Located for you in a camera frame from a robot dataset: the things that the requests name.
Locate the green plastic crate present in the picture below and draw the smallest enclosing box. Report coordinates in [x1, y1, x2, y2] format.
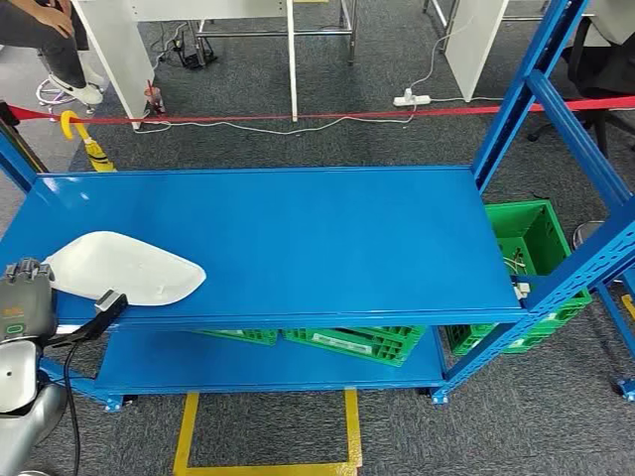
[445, 322, 544, 358]
[483, 199, 593, 333]
[196, 328, 280, 348]
[282, 325, 427, 369]

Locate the steel table frame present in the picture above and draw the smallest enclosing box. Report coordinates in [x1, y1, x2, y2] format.
[190, 0, 359, 67]

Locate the yellow umbrella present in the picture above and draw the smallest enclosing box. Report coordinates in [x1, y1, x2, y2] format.
[59, 109, 117, 175]

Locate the black power adapter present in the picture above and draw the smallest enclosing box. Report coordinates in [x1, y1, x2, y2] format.
[170, 26, 220, 71]

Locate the white floor cable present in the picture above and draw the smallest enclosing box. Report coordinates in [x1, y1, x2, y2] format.
[408, 14, 476, 93]
[133, 103, 416, 137]

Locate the person's hand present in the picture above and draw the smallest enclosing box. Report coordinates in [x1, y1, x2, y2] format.
[37, 5, 76, 40]

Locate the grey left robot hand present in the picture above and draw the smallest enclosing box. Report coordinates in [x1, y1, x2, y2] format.
[0, 258, 57, 345]

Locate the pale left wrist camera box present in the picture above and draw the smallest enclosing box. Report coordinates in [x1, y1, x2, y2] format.
[94, 290, 127, 315]

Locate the white swivel chair base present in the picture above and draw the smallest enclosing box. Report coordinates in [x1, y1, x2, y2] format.
[35, 73, 96, 120]

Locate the black belt post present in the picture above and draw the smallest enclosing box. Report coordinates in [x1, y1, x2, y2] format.
[0, 100, 49, 175]

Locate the black office chair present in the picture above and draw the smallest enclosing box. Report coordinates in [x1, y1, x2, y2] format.
[524, 13, 635, 161]

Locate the white cable bundle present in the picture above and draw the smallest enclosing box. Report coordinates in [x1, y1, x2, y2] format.
[501, 252, 532, 303]

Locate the chrome stanchion base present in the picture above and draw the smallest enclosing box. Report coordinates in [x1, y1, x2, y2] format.
[572, 220, 607, 252]

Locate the cup with red straw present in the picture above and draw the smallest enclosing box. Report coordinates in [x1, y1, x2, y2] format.
[143, 78, 167, 118]

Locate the white plastic panel part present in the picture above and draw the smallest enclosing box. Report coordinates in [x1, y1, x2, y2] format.
[43, 230, 208, 308]

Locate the white panel desk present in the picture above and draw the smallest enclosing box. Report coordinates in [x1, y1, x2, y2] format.
[70, 0, 299, 131]
[442, 0, 510, 104]

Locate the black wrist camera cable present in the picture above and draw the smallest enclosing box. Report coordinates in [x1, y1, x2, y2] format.
[62, 338, 82, 476]

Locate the person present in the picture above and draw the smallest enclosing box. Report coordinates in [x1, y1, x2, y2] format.
[0, 0, 106, 108]

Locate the red barrier belt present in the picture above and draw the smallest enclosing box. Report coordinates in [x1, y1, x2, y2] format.
[7, 94, 635, 127]

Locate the white power strip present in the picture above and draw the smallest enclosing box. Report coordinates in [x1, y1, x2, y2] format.
[393, 87, 432, 109]

